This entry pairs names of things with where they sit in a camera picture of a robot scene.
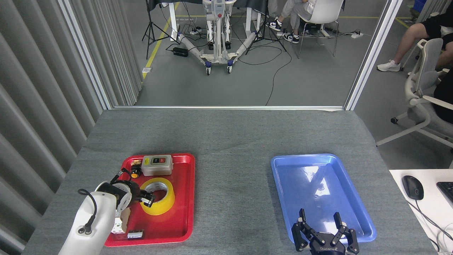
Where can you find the black computer mouse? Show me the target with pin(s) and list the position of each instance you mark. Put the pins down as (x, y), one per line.
(412, 187)

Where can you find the white wheeled stand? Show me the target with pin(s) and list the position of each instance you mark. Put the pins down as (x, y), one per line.
(216, 56)

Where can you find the red plastic tray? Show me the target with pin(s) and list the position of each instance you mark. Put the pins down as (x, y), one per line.
(166, 230)

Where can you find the white power strip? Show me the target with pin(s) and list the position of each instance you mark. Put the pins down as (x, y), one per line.
(194, 32)
(357, 34)

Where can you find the black keyboard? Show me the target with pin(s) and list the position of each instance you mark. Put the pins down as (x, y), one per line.
(446, 189)

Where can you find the small black silver block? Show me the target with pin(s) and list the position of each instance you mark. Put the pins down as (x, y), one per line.
(135, 234)

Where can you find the white desk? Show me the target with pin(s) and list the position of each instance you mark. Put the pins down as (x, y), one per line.
(400, 212)

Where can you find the blue bin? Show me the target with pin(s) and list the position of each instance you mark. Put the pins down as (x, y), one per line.
(420, 4)

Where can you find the blue plastic tray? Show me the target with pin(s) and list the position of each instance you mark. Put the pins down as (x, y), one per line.
(300, 184)

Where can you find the grey two-button switch box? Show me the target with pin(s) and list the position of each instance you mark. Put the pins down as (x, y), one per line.
(157, 169)

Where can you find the white circuit breaker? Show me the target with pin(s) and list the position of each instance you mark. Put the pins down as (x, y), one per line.
(122, 223)

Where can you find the silver frame rail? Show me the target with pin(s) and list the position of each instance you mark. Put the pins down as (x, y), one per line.
(230, 107)

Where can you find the small brown terminal part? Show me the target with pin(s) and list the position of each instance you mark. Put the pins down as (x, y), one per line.
(136, 162)

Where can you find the grey white office chair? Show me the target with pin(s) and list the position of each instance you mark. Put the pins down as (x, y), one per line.
(430, 56)

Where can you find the silver frame post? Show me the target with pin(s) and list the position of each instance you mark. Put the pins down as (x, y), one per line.
(86, 53)
(371, 53)

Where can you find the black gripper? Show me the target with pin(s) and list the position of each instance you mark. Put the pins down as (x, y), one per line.
(327, 246)
(136, 194)

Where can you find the black power adapter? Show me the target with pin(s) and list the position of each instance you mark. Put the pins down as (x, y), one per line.
(180, 52)

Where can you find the black tripod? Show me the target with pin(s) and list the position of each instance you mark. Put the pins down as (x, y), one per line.
(152, 17)
(264, 28)

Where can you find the black yellow push button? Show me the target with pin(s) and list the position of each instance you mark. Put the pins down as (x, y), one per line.
(135, 174)

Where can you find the white floor label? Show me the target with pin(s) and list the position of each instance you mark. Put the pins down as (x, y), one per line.
(146, 70)

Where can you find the black-covered white-legged table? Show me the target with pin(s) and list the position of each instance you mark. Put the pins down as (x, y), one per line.
(198, 3)

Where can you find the yellow tape roll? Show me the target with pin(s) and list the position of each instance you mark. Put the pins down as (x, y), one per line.
(162, 209)

